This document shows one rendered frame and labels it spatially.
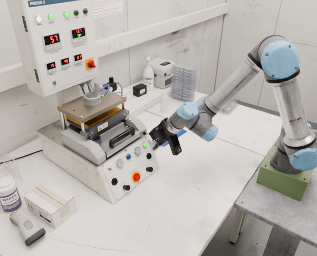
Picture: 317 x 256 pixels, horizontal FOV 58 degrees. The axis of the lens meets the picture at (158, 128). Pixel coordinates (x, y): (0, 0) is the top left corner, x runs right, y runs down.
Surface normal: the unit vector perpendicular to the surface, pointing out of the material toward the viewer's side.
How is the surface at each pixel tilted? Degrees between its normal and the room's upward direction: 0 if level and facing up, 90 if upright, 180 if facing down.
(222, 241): 0
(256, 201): 0
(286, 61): 80
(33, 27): 90
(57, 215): 86
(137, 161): 65
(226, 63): 90
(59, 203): 3
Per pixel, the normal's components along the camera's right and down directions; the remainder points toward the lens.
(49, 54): 0.78, 0.34
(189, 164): 0.01, -0.84
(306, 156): -0.10, 0.59
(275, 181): -0.59, 0.43
